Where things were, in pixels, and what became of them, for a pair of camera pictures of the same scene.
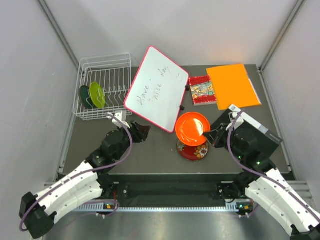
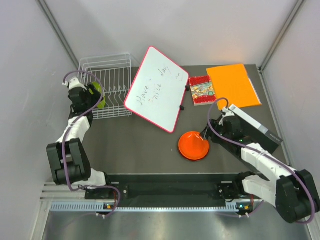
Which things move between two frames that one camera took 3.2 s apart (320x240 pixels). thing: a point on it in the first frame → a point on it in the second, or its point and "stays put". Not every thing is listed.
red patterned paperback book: [202, 90] stays put
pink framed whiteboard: [157, 93] stays put
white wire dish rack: [103, 83] stays put
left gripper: [140, 132] → [95, 97]
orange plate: [190, 127] → [192, 146]
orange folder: [233, 86] stays put
